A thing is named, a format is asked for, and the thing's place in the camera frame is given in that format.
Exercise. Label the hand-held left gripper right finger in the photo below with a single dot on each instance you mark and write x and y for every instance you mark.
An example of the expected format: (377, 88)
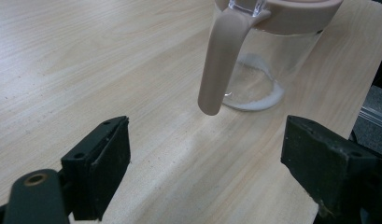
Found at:
(328, 168)

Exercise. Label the white sugar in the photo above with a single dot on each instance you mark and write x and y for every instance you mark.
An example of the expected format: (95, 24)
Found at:
(266, 104)

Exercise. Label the aluminium floor rail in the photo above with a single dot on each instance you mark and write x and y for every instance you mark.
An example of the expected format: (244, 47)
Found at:
(375, 118)

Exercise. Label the black curtain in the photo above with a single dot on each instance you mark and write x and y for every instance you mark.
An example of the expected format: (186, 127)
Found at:
(381, 68)

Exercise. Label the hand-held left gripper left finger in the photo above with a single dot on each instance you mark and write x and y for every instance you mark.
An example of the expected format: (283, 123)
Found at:
(95, 168)

